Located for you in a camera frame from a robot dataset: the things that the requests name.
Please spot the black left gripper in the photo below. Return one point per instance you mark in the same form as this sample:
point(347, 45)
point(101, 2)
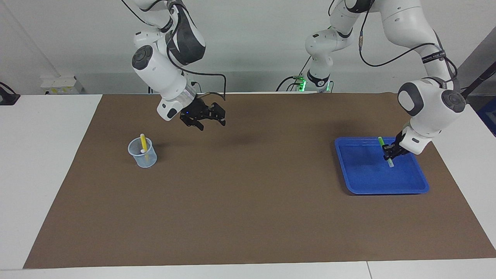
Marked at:
point(398, 144)

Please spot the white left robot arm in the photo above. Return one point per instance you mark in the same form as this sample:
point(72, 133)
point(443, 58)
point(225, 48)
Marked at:
point(407, 27)

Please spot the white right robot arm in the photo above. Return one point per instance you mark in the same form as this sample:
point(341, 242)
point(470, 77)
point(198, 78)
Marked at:
point(159, 73)

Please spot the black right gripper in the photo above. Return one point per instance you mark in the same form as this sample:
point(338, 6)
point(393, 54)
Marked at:
point(195, 110)

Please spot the blue plastic tray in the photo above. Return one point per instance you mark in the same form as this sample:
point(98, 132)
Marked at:
point(364, 174)

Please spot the green marker pen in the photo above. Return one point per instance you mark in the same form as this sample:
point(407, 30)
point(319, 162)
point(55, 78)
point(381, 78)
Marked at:
point(381, 140)

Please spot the translucent plastic cup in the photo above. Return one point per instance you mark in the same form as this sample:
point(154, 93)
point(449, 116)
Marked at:
point(152, 161)

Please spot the yellow marker pen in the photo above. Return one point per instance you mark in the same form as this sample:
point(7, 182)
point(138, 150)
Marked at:
point(143, 142)

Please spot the brown table mat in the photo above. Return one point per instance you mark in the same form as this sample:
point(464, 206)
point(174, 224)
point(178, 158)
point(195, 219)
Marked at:
point(248, 213)

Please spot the black stand pole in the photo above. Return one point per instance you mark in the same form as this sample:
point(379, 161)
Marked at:
point(480, 79)

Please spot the black table clamp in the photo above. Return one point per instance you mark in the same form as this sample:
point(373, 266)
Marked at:
point(7, 97)

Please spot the blue box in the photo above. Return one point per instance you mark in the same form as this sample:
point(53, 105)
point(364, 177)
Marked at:
point(489, 118)

